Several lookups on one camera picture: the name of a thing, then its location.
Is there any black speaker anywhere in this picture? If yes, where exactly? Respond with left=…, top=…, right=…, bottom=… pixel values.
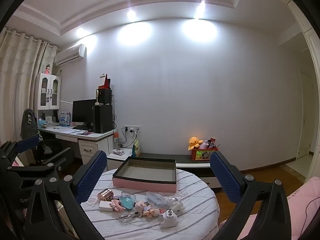
left=96, top=89, right=112, bottom=105

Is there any black computer tower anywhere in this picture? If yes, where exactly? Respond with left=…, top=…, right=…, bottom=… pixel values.
left=94, top=104, right=113, bottom=134

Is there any white plug adapter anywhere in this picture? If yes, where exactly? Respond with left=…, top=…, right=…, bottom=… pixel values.
left=160, top=209, right=178, bottom=228

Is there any blue white box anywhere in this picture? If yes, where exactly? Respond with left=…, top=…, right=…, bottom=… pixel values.
left=59, top=112, right=71, bottom=126

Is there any white air conditioner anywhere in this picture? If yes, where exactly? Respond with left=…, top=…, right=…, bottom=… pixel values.
left=54, top=44, right=87, bottom=67

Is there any white nightstand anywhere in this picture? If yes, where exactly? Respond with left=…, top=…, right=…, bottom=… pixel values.
left=107, top=147, right=133, bottom=170

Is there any white desk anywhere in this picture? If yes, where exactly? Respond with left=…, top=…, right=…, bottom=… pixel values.
left=37, top=125, right=117, bottom=142

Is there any black computer monitor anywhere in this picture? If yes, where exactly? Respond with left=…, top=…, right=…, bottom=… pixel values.
left=72, top=99, right=97, bottom=130

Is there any blue dish in clear case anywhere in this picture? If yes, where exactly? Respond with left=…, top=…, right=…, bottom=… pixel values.
left=119, top=191, right=137, bottom=209

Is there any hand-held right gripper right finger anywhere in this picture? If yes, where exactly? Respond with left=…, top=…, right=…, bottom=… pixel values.
left=209, top=151, right=296, bottom=240

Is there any pink ridged toy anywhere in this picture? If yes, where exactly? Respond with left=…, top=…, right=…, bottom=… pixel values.
left=110, top=199, right=127, bottom=212

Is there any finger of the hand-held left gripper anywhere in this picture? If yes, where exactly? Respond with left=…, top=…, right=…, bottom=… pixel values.
left=7, top=148, right=75, bottom=179
left=0, top=135, right=40, bottom=167

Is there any red storage box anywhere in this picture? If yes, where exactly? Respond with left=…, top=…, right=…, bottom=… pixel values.
left=191, top=147, right=218, bottom=161

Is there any clear plastic case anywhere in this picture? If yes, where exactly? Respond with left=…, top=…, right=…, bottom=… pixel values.
left=145, top=191, right=168, bottom=208

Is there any cream curtain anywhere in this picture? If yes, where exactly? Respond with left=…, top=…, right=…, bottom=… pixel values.
left=0, top=27, right=58, bottom=150

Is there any thin black cable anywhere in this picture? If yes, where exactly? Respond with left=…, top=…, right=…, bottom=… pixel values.
left=299, top=196, right=320, bottom=240

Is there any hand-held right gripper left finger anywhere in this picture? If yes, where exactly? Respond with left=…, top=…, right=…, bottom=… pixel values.
left=24, top=150, right=107, bottom=240

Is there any pink shallow cardboard box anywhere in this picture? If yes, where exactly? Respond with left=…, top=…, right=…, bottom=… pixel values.
left=112, top=156, right=177, bottom=193

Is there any rose gold metal cup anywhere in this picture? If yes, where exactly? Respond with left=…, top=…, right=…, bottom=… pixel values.
left=97, top=187, right=115, bottom=202

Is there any small doll figure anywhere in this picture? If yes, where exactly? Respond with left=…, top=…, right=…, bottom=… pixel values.
left=134, top=201, right=160, bottom=218

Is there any white charger block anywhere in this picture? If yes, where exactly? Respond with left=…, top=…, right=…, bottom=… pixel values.
left=99, top=200, right=113, bottom=212

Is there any white door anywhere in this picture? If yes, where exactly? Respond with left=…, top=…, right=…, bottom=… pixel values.
left=297, top=67, right=316, bottom=160

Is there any yellow octopus plush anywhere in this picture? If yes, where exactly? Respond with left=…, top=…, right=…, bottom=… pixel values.
left=188, top=137, right=203, bottom=151

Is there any white glass door cabinet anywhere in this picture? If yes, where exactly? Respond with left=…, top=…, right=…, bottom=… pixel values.
left=35, top=73, right=62, bottom=110

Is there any white drawer unit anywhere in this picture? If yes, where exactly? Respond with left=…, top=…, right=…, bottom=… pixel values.
left=78, top=139, right=114, bottom=165

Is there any black office chair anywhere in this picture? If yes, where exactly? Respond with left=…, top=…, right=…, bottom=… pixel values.
left=21, top=130, right=75, bottom=167

